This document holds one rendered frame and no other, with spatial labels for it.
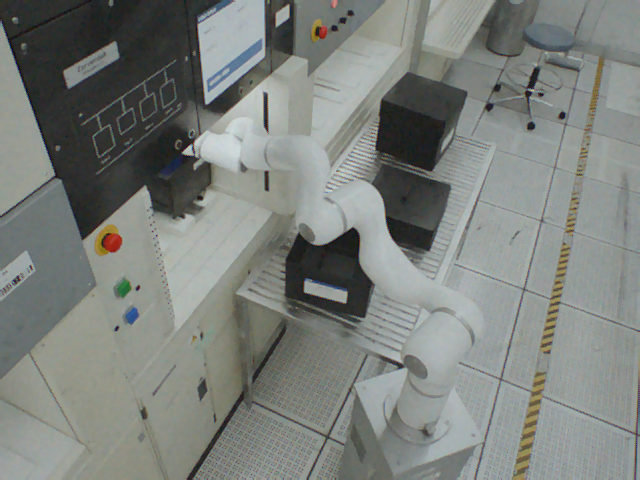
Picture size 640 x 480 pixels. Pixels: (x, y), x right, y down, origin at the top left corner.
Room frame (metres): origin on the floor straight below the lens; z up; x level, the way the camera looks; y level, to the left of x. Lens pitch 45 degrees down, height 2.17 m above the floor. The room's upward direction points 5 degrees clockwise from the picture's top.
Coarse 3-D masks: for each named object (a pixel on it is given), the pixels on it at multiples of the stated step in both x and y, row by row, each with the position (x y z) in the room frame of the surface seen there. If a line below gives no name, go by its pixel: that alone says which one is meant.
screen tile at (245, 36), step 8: (248, 0) 1.29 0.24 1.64; (240, 8) 1.26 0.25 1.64; (248, 8) 1.29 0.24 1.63; (256, 8) 1.33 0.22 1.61; (240, 16) 1.26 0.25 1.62; (248, 16) 1.29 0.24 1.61; (256, 16) 1.33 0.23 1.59; (256, 24) 1.33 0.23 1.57; (240, 32) 1.26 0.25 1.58; (248, 32) 1.29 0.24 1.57; (256, 32) 1.33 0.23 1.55; (240, 40) 1.25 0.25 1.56; (248, 40) 1.29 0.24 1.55; (240, 48) 1.25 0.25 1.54
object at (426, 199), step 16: (384, 176) 1.68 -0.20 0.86; (400, 176) 1.69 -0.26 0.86; (416, 176) 1.70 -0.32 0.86; (384, 192) 1.58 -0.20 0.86; (400, 192) 1.59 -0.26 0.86; (416, 192) 1.60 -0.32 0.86; (432, 192) 1.61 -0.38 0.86; (448, 192) 1.62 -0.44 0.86; (384, 208) 1.50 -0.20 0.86; (400, 208) 1.50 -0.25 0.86; (416, 208) 1.51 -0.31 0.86; (432, 208) 1.52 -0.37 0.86; (400, 224) 1.44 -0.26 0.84; (416, 224) 1.43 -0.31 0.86; (432, 224) 1.43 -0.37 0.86; (400, 240) 1.43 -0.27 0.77; (416, 240) 1.41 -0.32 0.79; (432, 240) 1.45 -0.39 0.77
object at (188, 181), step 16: (192, 160) 1.36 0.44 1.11; (160, 176) 1.24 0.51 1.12; (176, 176) 1.28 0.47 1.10; (192, 176) 1.35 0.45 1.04; (208, 176) 1.43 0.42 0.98; (160, 192) 1.26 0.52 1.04; (176, 192) 1.27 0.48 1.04; (192, 192) 1.35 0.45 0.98; (160, 208) 1.27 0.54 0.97; (176, 208) 1.27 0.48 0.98
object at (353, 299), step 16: (304, 240) 1.32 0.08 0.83; (336, 240) 1.37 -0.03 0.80; (352, 240) 1.36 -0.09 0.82; (288, 256) 1.15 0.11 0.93; (304, 256) 1.31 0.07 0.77; (320, 256) 1.31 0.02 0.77; (336, 256) 1.32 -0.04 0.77; (352, 256) 1.32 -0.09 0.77; (288, 272) 1.12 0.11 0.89; (304, 272) 1.11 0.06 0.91; (320, 272) 1.10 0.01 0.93; (336, 272) 1.25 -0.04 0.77; (352, 272) 1.25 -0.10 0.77; (288, 288) 1.12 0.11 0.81; (304, 288) 1.11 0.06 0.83; (320, 288) 1.10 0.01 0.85; (336, 288) 1.09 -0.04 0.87; (352, 288) 1.08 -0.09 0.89; (368, 288) 1.07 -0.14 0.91; (320, 304) 1.10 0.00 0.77; (336, 304) 1.09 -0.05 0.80; (352, 304) 1.08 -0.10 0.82; (368, 304) 1.10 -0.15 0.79
